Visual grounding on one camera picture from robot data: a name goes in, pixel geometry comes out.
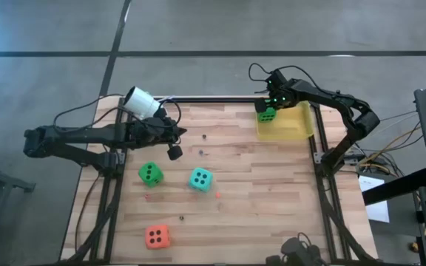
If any dark metal stand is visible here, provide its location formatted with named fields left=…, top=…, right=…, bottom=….
left=0, top=154, right=36, bottom=266

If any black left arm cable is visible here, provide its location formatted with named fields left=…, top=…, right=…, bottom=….
left=53, top=93, right=142, bottom=129

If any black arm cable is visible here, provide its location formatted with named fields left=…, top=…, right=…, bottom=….
left=53, top=93, right=142, bottom=129
left=248, top=62, right=343, bottom=98

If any yellow translucent plastic bin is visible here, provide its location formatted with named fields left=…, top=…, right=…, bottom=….
left=255, top=100, right=315, bottom=141

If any green foam die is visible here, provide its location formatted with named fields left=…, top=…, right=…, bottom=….
left=138, top=161, right=164, bottom=188
left=257, top=106, right=277, bottom=123

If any yellow cable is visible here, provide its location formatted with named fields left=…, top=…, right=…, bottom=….
left=359, top=121, right=423, bottom=174

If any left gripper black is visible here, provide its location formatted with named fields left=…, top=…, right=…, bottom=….
left=133, top=107, right=187, bottom=161

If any thin brown cable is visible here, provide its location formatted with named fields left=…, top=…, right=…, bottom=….
left=74, top=173, right=101, bottom=254

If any teal foam die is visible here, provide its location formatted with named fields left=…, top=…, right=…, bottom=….
left=188, top=167, right=214, bottom=194

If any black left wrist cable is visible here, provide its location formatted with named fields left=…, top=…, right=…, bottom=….
left=159, top=98, right=183, bottom=146

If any white cylindrical camera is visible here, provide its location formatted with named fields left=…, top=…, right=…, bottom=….
left=123, top=86, right=162, bottom=121

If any black metal beam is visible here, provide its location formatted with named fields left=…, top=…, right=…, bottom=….
left=362, top=166, right=426, bottom=206

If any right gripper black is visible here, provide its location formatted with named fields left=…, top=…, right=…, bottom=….
left=254, top=69, right=295, bottom=114

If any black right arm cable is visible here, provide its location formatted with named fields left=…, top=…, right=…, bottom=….
left=248, top=62, right=343, bottom=98

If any black aluminium table frame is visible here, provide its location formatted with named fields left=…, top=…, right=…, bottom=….
left=63, top=96, right=379, bottom=266

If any white paper sheet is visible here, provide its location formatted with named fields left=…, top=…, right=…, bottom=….
left=359, top=175, right=391, bottom=224

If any orange foam die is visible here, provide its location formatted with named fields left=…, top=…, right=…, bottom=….
left=145, top=224, right=171, bottom=250

